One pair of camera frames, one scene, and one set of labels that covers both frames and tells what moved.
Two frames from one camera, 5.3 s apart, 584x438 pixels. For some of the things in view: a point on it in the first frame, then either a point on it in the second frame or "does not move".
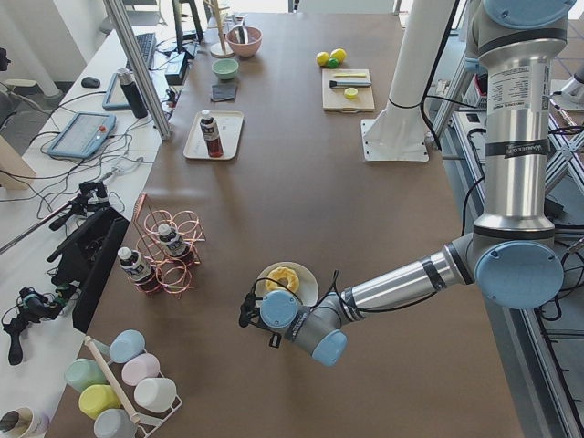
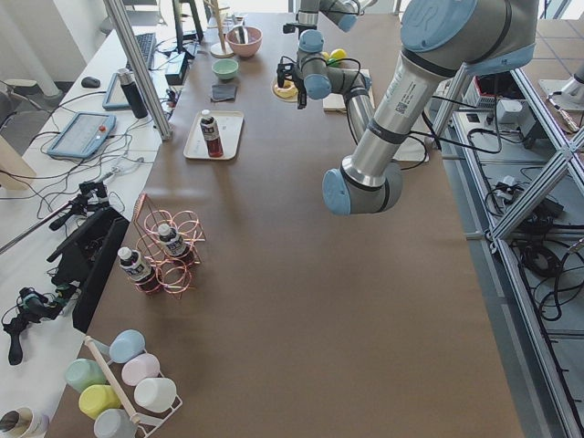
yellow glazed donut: x=282 y=272 → x=288 y=92
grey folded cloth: x=223 y=92 does not move
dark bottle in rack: x=176 y=245 does not move
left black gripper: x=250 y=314 → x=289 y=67
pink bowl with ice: x=248 y=49 does not move
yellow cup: x=96 y=398 does not move
